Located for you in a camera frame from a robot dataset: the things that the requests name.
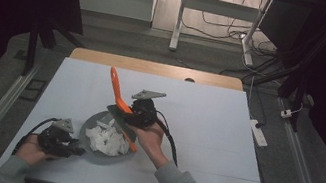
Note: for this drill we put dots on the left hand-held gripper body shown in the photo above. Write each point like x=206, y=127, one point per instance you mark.
x=54, y=140

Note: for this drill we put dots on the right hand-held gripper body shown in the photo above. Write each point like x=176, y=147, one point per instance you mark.
x=145, y=112

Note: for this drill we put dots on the grey dustpan with orange edge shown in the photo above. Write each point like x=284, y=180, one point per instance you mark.
x=92, y=126

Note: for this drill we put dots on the pile of white paper scraps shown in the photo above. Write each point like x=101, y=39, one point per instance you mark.
x=106, y=140

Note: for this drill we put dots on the person's left hand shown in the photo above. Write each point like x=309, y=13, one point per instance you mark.
x=30, y=151

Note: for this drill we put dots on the person's right hand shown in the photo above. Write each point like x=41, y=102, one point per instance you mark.
x=150, y=141

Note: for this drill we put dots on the white table cover board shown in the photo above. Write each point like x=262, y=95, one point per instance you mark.
x=215, y=148

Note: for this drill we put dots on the black metal stand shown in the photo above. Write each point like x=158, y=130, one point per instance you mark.
x=298, y=78
x=33, y=45

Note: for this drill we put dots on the white power strip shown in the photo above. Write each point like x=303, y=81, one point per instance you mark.
x=258, y=133

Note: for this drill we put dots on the small white plug adapter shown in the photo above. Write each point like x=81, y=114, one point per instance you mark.
x=286, y=113

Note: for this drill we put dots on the white desk frame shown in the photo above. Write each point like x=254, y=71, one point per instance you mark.
x=219, y=7

